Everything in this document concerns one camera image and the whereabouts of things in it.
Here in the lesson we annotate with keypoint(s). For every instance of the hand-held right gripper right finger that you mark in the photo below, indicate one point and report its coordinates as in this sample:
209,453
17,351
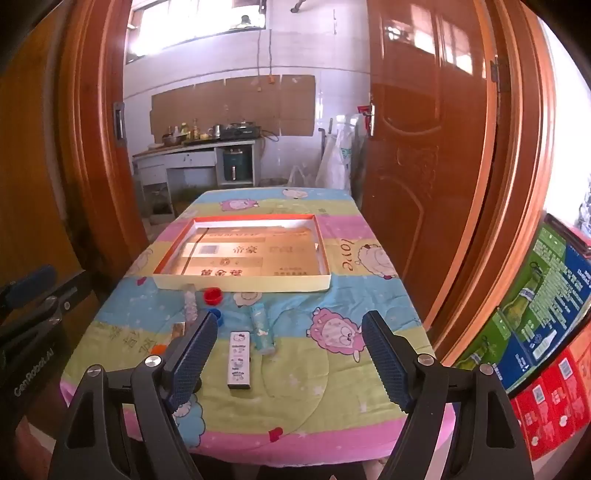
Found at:
385,364

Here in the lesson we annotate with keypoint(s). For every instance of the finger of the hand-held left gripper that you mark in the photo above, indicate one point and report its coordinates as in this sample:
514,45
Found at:
27,286

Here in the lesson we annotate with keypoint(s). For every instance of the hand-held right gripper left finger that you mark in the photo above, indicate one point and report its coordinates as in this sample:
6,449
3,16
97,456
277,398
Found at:
194,364

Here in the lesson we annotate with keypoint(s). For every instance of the gold metallic box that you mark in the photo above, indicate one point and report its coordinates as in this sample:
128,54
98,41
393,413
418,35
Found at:
178,330

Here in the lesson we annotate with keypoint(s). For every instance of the orange bottle cap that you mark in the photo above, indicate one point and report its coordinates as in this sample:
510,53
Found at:
157,348

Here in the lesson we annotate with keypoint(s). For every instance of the white cartoon cat box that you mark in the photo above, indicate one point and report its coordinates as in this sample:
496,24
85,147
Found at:
239,360

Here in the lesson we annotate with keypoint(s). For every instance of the blue bottle cap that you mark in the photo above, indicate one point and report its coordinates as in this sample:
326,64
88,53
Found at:
216,316

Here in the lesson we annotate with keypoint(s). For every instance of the red bottle cap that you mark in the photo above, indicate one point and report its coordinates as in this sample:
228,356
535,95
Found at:
213,295

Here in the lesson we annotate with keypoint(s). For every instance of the teal lighter box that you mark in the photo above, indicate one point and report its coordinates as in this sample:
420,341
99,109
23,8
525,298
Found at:
261,330

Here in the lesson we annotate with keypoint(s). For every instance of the shallow orange-rimmed cardboard tray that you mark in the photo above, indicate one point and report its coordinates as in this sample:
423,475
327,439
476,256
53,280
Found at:
240,284

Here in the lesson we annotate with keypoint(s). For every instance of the cartoon sheep printed tablecloth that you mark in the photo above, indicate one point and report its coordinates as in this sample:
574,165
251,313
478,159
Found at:
300,369

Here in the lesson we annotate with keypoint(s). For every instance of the brown printed cardboard sheet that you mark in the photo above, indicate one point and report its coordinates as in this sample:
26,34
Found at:
277,258

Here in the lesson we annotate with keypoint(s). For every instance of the red carton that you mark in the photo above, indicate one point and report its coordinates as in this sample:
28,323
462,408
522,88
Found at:
554,406

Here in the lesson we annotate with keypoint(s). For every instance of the metal strike plate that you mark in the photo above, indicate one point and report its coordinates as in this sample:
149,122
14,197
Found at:
119,122

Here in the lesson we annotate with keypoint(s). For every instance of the round basin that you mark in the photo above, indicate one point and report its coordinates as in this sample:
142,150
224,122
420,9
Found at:
272,182

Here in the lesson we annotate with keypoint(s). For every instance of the white kitchen counter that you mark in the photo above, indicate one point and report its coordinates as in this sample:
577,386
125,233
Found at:
184,159

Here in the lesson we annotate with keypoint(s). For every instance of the carved wooden door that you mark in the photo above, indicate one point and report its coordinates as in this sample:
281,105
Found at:
415,161

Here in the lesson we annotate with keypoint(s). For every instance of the dark green air fryer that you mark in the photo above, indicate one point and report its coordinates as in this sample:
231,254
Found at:
238,164

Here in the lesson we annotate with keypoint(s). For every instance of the metal bowl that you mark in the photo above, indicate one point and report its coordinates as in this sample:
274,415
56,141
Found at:
173,137

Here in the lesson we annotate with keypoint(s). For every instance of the large white plastic sack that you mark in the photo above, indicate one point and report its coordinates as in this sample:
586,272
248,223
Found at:
332,157

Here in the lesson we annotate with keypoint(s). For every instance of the condiment bottle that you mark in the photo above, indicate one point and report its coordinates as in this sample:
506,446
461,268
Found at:
195,128
184,130

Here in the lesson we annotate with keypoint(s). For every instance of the metal kettle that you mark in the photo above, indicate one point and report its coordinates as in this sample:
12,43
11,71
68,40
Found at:
214,130

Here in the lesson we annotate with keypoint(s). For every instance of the black gas stove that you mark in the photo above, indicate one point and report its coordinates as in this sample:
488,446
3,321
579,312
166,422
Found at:
238,131

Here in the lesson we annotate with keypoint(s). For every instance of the red paper strip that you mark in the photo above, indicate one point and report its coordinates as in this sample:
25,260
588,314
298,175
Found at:
364,110

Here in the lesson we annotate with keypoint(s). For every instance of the window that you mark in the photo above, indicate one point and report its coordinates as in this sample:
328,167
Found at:
194,23

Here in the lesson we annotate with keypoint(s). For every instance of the door hinge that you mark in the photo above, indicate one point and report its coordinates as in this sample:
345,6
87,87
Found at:
501,74

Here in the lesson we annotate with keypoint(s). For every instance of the wooden door frame post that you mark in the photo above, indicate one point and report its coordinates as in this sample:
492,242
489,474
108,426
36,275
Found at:
521,184
92,161

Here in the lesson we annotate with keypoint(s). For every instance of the brown cardboard wall sheet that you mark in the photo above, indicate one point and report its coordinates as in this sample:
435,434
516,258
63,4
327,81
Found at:
231,101

